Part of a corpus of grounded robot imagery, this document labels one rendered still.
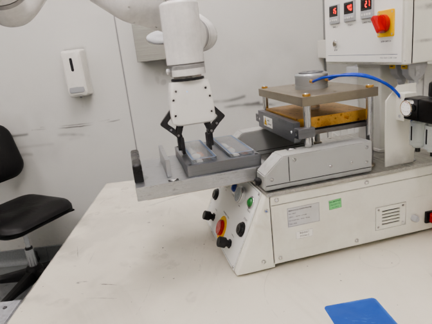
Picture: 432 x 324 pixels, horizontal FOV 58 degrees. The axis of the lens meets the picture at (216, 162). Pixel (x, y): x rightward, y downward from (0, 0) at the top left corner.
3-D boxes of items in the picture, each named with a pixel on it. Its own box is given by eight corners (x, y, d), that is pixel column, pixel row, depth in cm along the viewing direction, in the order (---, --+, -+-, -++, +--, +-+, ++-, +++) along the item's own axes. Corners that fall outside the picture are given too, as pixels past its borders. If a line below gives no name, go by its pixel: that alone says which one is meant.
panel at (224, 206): (206, 218, 114) (225, 159, 111) (234, 271, 86) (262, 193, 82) (199, 217, 113) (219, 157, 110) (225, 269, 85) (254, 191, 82)
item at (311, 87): (339, 109, 113) (338, 63, 110) (415, 126, 84) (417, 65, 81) (260, 121, 109) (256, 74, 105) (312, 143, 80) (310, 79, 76)
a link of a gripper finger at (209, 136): (206, 122, 90) (209, 150, 92) (219, 120, 90) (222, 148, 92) (203, 120, 93) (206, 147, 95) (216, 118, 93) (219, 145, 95)
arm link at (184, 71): (167, 66, 82) (169, 81, 83) (207, 62, 84) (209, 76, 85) (162, 65, 90) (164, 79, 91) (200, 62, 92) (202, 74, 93)
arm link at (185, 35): (182, 63, 93) (159, 67, 85) (174, 4, 89) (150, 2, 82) (213, 60, 89) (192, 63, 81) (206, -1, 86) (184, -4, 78)
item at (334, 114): (323, 114, 109) (322, 80, 106) (371, 126, 88) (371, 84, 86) (265, 123, 106) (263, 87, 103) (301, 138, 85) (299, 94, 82)
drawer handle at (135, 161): (140, 164, 98) (137, 148, 97) (144, 181, 84) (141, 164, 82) (132, 165, 97) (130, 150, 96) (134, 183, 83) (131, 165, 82)
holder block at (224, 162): (236, 146, 105) (234, 136, 104) (261, 164, 86) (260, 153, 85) (175, 155, 102) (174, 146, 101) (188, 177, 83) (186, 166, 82)
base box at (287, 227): (365, 186, 126) (364, 134, 121) (460, 234, 91) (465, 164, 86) (204, 217, 116) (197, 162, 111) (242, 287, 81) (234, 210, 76)
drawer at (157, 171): (242, 157, 107) (240, 129, 105) (271, 180, 87) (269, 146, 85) (134, 175, 102) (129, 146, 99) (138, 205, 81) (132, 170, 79)
